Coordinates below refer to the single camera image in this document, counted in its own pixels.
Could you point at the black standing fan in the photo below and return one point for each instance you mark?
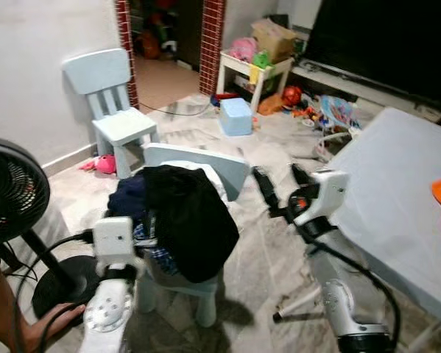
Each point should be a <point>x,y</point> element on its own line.
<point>10,191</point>

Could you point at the blue checked shirt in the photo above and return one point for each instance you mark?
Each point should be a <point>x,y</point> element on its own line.
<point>157,254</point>

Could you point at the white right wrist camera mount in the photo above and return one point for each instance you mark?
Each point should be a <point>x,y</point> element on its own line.
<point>327,191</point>

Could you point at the navy blue garment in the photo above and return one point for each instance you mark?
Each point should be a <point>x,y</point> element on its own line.
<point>128,195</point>

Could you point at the person in black clothes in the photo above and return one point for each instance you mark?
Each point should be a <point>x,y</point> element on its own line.
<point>3,309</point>

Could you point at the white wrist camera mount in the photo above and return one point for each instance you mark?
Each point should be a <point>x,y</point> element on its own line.
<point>115,239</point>
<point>327,191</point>

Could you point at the green bag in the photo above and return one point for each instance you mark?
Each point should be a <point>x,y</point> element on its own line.
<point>261,59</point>

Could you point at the red ball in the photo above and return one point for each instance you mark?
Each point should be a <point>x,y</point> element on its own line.
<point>291,96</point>

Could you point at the white television bench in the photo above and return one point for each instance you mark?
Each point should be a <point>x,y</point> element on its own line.
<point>330,79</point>

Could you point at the light blue plastic box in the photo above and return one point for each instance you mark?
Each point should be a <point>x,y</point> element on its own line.
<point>236,118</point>

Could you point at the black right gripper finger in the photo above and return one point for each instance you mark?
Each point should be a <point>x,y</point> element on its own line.
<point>266,190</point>
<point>300,179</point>

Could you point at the white garment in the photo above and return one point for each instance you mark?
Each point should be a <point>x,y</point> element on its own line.
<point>213,184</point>

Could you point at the orange plastic bag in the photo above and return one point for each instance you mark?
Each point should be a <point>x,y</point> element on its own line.
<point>272,104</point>

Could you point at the small white side table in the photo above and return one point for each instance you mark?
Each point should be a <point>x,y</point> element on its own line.
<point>235,65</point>

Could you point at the black flat television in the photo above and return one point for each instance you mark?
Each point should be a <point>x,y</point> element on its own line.
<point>382,44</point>

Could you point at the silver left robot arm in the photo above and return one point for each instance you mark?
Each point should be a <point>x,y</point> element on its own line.
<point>106,320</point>

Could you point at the pink plush toy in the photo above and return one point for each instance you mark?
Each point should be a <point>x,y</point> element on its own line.
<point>102,163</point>

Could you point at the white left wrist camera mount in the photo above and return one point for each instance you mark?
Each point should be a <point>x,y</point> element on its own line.
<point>115,239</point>

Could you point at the black garment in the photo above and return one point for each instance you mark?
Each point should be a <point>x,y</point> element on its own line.
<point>191,220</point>

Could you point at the blue printed toy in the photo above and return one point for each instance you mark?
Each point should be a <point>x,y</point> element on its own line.
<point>339,114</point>

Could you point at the pink bag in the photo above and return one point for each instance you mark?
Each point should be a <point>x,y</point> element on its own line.
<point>242,50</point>

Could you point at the brown cardboard box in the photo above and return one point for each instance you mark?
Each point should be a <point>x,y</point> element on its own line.
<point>273,40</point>

